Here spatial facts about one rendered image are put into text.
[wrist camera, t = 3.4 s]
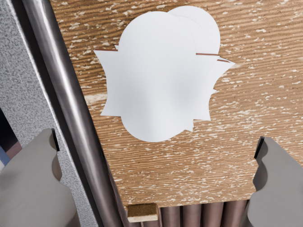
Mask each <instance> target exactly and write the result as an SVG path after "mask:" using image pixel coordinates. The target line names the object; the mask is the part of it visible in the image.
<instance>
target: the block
mask: <svg viewBox="0 0 303 227"><path fill-rule="evenodd" d="M127 218H128V221H129V222H143V221H153V220H158V206H157V204H138V205H131V206H129V209H128V216H127Z"/></svg>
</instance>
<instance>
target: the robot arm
mask: <svg viewBox="0 0 303 227"><path fill-rule="evenodd" d="M58 151H60V149H59V145H58V141H57V138H56V134H55V130H54V128H46V129H44V130H42V131H41V132H40V133H39V134H38V135H37V136H36V137H35V138H34V139H33V140H32V141H30V142H29V143H28V144H27V145H26V146H25V147H24V148H23V149H22V150H21V151H20V152H18V153H17V154H16V155H15V156H14V157H13V158H12V159H11V160H10V161H9V162H8V163H7V164H6V166H5V167H4V168H3V169H2V171H1V172H0V227H81V224H80V221H79V216H78V212H77V208H76V204H75V202H74V199H73V195H72V192H71V189H70V188H69V187H68V186H66V185H64V184H62V183H61V182H60V180H61V178H62V171H61V167H60V163H59V159H58V156H57V152H58ZM254 158H255V159H256V161H257V163H258V169H257V171H256V173H255V176H254V178H253V180H252V182H253V184H254V186H255V189H256V192H254V193H253V194H252V195H251V197H250V200H249V202H248V204H247V206H246V209H245V211H244V213H243V215H242V217H241V220H240V224H239V227H303V167H302V166H301V165H300V164H299V163H298V162H297V161H296V160H295V159H294V158H293V157H292V156H291V155H289V154H288V153H287V152H286V151H285V150H284V149H283V148H282V147H281V146H280V145H279V144H278V143H277V142H276V141H274V140H273V139H272V138H270V137H266V136H260V138H259V141H258V144H257V147H256V151H255V155H254Z"/></svg>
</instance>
